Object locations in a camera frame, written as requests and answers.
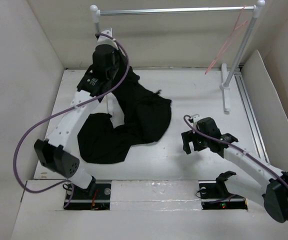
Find black trousers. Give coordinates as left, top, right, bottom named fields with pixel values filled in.
left=77, top=68, right=172, bottom=165

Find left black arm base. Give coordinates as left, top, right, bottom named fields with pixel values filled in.
left=62, top=180, right=112, bottom=211

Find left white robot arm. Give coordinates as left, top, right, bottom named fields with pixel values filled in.
left=34, top=43, right=126, bottom=199

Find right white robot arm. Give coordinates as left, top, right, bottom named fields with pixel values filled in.
left=181, top=114, right=288, bottom=223

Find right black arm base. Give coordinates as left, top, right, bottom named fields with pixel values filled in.
left=195, top=180, right=248, bottom=211

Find white and silver clothes rack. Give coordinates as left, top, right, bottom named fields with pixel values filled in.
left=89, top=0, right=267, bottom=114

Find white foam block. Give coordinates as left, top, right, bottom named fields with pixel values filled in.
left=110, top=180, right=202, bottom=212

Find orange zip tie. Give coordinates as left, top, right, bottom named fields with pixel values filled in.
left=90, top=189, right=99, bottom=211

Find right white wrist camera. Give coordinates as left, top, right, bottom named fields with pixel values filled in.
left=188, top=114, right=202, bottom=126

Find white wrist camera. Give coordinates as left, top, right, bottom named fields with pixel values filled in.
left=188, top=114, right=202, bottom=126
left=97, top=27, right=115, bottom=47

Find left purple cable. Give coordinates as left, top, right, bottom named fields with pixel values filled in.
left=13, top=32, right=130, bottom=208

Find purple cable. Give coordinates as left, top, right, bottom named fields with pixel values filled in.
left=13, top=32, right=130, bottom=208
left=183, top=114, right=288, bottom=227

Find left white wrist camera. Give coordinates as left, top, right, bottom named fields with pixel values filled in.
left=97, top=27, right=115, bottom=47

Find aluminium rail right side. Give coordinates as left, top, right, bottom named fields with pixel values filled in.
left=234, top=68, right=270, bottom=163

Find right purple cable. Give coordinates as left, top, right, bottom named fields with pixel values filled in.
left=183, top=114, right=288, bottom=227

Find pink wire hanger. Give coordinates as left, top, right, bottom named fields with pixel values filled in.
left=204, top=5, right=248, bottom=75

